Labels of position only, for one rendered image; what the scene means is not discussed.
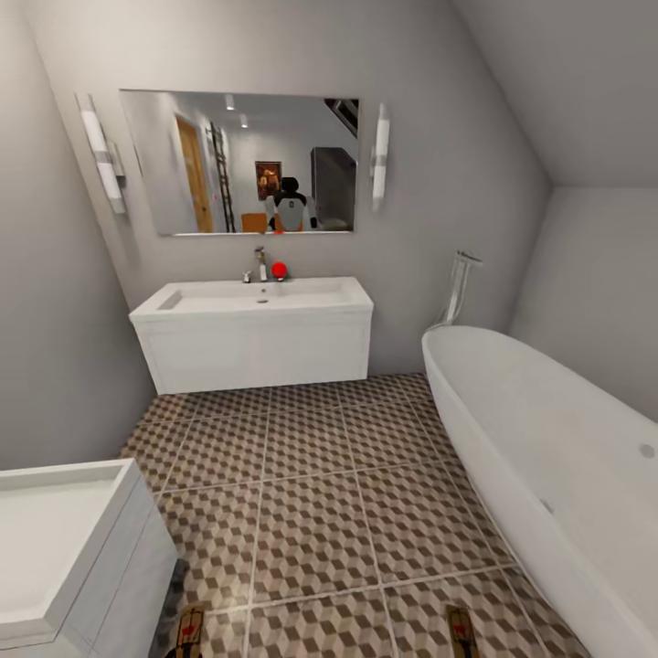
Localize mousetrap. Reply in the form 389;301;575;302
445;604;480;658
174;604;206;658

